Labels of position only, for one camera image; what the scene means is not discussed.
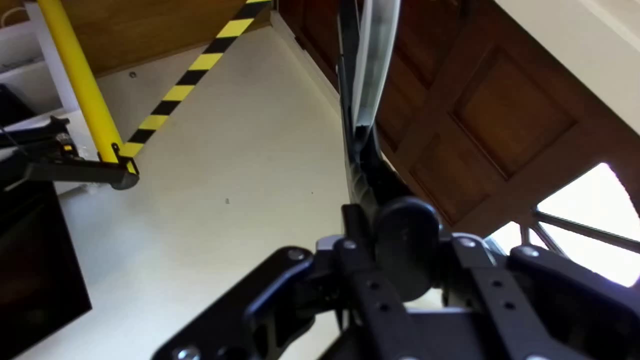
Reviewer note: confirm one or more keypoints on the yellow black barrier tape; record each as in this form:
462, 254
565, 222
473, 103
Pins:
181, 87

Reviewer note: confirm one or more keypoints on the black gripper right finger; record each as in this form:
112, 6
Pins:
409, 243

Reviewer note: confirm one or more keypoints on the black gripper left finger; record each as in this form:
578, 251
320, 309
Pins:
358, 233

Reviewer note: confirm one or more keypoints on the dark brown door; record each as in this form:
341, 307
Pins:
512, 113

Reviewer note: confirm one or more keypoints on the long black stick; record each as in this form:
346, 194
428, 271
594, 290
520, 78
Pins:
363, 181

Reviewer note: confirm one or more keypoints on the bright window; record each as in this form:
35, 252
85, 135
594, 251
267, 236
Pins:
587, 201

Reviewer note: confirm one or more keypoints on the large black flat panel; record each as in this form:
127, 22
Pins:
32, 266

